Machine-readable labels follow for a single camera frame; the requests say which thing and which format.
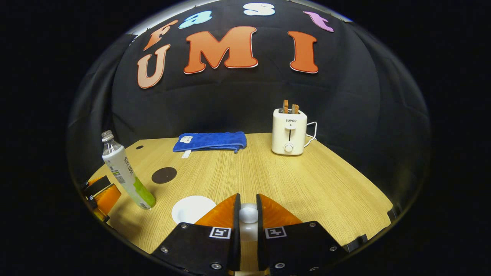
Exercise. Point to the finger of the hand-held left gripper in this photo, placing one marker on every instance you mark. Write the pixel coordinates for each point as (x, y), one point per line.
(107, 199)

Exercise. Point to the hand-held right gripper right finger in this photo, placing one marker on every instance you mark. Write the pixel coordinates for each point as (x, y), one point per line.
(261, 237)

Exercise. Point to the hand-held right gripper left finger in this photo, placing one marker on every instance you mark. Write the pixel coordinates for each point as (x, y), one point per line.
(236, 237)

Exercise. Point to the white teacup lid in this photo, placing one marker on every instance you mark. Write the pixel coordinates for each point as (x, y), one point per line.
(248, 214)

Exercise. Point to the clear water bottle green label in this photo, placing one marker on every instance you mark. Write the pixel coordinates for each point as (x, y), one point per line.
(124, 168)

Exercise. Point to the white teacup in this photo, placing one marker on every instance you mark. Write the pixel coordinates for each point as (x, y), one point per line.
(190, 209)

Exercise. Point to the dark brown round coaster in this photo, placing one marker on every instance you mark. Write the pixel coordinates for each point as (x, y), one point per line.
(164, 175)

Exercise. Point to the blue folded towel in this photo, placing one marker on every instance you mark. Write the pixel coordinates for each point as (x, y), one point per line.
(209, 141)

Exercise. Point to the cream white toaster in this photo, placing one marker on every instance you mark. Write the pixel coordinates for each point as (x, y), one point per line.
(289, 132)

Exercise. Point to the brown bread slice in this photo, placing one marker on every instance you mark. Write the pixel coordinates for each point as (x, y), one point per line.
(295, 109)
(285, 106)

